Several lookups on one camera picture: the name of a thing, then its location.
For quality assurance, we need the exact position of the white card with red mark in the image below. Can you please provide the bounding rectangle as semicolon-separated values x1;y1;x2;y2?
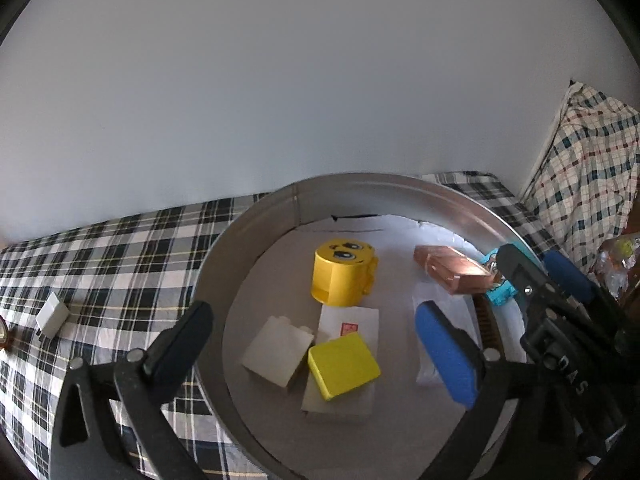
317;305;380;357

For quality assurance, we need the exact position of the white box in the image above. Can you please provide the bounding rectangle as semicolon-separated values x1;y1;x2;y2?
301;374;377;421

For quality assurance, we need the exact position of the round metal pan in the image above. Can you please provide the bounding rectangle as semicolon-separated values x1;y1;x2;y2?
192;172;547;480

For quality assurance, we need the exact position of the copper brown block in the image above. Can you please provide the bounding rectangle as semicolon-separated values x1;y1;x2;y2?
413;245;494;296

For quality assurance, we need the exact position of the white power adapter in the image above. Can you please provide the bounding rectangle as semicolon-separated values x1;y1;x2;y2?
36;293;70;340

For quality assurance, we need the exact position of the brown comb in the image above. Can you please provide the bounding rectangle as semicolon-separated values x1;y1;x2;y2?
475;295;504;352

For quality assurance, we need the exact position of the plaid pillow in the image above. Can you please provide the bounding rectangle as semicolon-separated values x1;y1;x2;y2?
520;80;640;282

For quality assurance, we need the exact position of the teal toy block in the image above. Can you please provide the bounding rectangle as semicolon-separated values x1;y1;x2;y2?
481;252;519;307

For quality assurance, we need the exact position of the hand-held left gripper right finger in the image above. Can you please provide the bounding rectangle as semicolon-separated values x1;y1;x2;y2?
414;300;548;480

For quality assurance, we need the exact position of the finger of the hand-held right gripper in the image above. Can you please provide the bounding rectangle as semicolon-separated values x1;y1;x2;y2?
542;249;599;304
495;243;552;317

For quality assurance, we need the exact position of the yellow smiley face block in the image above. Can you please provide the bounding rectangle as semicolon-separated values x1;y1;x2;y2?
310;238;380;309

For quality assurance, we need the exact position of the white plastic packet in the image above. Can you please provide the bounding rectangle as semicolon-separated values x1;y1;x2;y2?
412;282;482;389

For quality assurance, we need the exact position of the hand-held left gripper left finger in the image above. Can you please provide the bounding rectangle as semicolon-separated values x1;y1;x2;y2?
50;300;216;480

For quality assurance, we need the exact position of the clear plastic wrapper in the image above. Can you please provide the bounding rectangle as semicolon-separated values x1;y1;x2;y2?
597;234;640;297

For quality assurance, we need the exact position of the white toy block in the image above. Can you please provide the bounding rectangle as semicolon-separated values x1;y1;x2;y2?
242;315;316;391

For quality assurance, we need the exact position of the yellow square toy block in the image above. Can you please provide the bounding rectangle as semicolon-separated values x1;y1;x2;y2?
307;331;382;402

